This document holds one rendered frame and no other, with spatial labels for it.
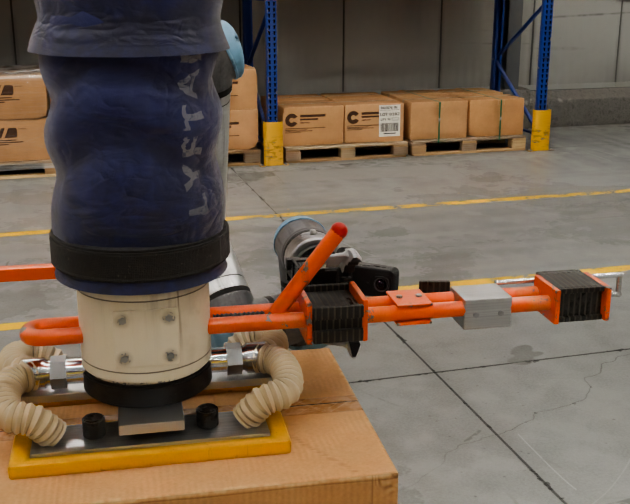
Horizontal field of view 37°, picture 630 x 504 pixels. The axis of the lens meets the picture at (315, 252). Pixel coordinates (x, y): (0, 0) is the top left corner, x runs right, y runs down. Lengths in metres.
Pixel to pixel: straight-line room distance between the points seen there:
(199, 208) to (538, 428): 2.79
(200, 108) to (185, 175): 0.08
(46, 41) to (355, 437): 0.61
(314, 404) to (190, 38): 0.53
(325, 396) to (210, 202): 0.35
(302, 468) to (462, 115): 8.22
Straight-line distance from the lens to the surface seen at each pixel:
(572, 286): 1.36
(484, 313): 1.32
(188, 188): 1.12
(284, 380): 1.20
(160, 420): 1.19
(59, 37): 1.10
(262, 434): 1.20
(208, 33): 1.12
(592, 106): 11.31
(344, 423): 1.27
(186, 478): 1.16
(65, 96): 1.12
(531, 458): 3.57
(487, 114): 9.40
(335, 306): 1.24
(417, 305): 1.28
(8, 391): 1.22
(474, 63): 10.70
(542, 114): 9.50
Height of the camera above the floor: 1.69
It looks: 17 degrees down
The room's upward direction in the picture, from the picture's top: straight up
